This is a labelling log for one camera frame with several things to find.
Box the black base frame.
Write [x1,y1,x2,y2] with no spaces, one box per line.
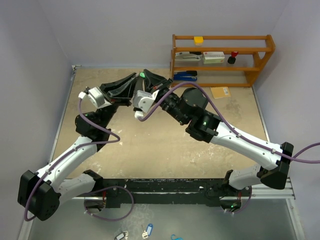
[82,170,251,209]

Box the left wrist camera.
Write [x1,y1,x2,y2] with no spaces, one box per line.
[78,87,112,109]

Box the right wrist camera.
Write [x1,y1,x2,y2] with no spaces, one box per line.
[132,90,159,119]

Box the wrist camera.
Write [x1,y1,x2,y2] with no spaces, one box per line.
[132,90,159,119]
[78,87,112,109]

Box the blue black stapler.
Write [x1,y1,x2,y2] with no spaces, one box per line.
[173,70,198,82]

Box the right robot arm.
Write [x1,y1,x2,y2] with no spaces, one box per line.
[139,69,294,196]

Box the grey stapler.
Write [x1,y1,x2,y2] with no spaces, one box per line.
[175,51,202,62]

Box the red handled key organizer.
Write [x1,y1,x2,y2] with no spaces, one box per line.
[134,77,145,91]

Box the red black stamp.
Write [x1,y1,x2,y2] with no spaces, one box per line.
[227,51,239,65]

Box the blue tagged key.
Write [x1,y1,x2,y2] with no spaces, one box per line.
[141,223,154,239]

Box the wooden shelf rack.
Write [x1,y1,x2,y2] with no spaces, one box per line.
[170,34,276,87]

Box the white red box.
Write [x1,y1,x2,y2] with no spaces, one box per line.
[202,51,225,64]

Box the blue hook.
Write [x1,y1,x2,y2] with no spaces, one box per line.
[170,234,183,240]

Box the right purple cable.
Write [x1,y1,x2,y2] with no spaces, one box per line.
[137,82,320,165]

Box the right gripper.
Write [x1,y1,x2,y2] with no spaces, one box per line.
[142,69,188,125]

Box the green tagged key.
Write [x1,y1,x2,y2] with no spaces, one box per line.
[139,72,146,79]

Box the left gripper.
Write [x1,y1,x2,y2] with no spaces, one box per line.
[95,73,138,129]

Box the black tagged key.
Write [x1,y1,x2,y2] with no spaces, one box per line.
[114,231,129,240]

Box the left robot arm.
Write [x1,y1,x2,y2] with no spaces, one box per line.
[17,72,140,222]

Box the yellow lidded container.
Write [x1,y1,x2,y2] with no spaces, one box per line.
[193,36,204,46]

